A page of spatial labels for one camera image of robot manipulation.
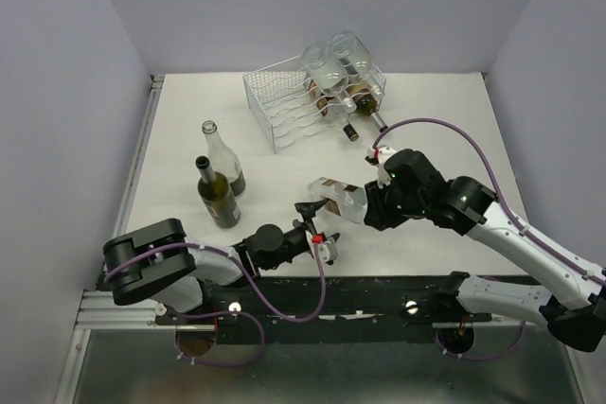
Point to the green wine bottle brown label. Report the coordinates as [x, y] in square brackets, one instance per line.
[367, 106]

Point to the white wire wine rack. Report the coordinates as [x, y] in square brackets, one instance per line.
[278, 96]

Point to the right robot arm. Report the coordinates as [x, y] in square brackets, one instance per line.
[569, 296]

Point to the small bottle brown label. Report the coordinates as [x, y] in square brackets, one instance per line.
[347, 201]

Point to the clear round bottle back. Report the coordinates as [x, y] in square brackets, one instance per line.
[356, 59]

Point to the black mounting rail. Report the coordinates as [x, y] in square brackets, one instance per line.
[305, 310]

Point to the aluminium extrusion rail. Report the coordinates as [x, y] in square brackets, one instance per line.
[98, 311]

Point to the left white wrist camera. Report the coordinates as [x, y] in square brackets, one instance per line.
[327, 251]

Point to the clear bottle black cap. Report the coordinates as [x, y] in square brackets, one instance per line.
[333, 111]

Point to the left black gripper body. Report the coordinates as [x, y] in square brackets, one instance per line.
[294, 241]

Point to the dark wine bottle left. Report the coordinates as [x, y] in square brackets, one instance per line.
[217, 195]

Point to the frosted clear tall bottle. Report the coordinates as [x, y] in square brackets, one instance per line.
[223, 158]

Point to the clear bottle silver cap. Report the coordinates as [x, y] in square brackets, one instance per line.
[330, 76]

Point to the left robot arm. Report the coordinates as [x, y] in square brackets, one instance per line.
[160, 262]

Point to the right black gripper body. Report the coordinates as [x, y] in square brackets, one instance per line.
[389, 206]

